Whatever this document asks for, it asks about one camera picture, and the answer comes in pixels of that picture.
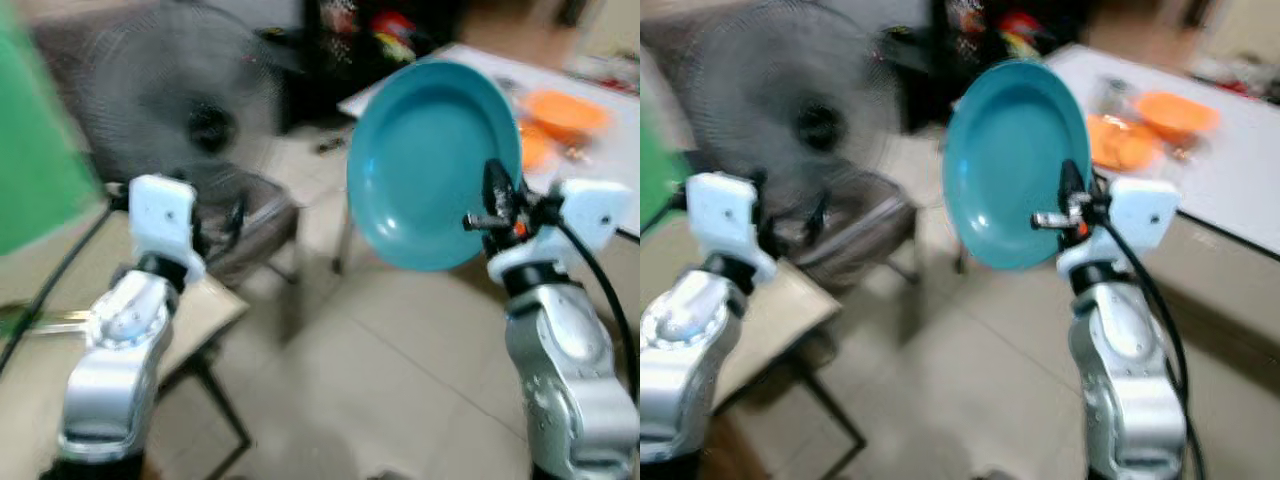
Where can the orange bowl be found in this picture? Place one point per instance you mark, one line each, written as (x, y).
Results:
(1178, 112)
(536, 148)
(568, 112)
(1122, 145)

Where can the black table leg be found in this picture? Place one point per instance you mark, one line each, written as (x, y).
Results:
(830, 400)
(222, 400)

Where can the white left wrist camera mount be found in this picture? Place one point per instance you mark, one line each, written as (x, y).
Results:
(160, 215)
(720, 215)

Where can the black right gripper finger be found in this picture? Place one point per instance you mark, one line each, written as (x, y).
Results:
(1073, 186)
(498, 188)

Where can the black electric fan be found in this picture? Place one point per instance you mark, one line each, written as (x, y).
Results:
(210, 125)
(818, 125)

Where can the brown wicker chair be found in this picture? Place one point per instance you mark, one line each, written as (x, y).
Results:
(880, 215)
(265, 215)

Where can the red yellow packet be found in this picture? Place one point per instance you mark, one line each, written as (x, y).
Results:
(1022, 32)
(392, 32)

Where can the green backdrop screen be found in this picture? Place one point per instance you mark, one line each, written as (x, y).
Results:
(652, 160)
(30, 150)

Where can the white dining table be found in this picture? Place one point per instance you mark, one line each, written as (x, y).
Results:
(620, 150)
(1230, 170)

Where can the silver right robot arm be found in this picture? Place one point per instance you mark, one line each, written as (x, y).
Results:
(1125, 380)
(560, 380)

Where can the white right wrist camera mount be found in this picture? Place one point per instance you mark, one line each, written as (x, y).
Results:
(595, 210)
(1140, 210)

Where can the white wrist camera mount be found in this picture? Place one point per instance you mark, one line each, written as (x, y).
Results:
(1140, 210)
(595, 210)
(160, 215)
(720, 215)

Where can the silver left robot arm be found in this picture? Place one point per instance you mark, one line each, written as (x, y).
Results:
(690, 380)
(110, 380)

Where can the teal round plate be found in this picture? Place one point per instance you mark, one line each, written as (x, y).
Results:
(420, 160)
(1010, 160)

